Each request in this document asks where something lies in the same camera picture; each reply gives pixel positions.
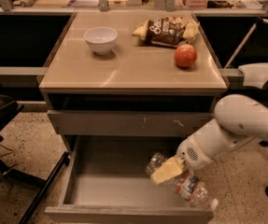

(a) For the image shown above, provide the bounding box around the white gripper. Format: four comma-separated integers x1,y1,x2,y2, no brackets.
150,133,216,185

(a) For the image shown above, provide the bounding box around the clear plastic water bottle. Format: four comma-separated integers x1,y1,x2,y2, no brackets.
146,152,219,211

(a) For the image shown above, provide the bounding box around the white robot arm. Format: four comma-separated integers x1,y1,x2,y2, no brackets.
146,94,268,185

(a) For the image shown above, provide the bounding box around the open middle drawer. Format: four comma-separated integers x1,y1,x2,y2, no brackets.
46,136,214,224

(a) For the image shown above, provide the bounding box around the grey drawer cabinet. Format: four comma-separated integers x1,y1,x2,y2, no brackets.
39,10,228,150

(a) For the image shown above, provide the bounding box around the grey top drawer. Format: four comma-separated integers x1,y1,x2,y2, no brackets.
48,93,217,137

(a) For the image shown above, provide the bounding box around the red apple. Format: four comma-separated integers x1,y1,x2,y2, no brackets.
174,44,197,68

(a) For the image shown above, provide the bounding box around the white chair seat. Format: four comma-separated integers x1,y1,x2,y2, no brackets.
238,63,268,89

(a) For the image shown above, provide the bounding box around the brown chip bag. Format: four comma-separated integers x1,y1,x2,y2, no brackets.
133,17,200,48

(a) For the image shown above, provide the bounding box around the white bowl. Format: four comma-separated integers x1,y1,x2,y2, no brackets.
83,27,118,54

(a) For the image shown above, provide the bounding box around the white stick with black tip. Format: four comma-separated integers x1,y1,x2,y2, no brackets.
223,17,268,69

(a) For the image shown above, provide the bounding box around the dark office chair left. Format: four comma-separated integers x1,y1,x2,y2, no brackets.
0,84,70,224

